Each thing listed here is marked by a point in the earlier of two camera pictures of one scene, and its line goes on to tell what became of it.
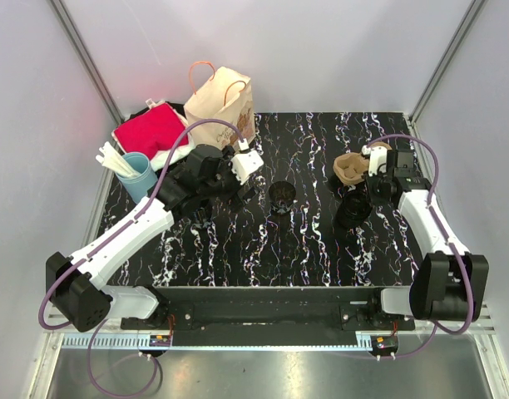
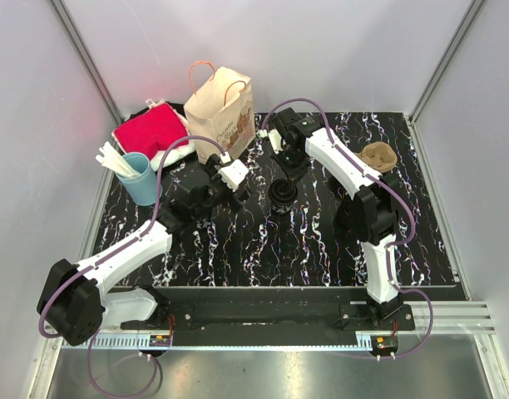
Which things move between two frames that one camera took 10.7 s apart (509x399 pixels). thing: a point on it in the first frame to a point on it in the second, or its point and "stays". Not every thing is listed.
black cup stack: x=355 y=207 stays
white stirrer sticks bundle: x=109 y=157 stays
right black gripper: x=376 y=201 to x=294 y=173
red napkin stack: x=153 y=134 stays
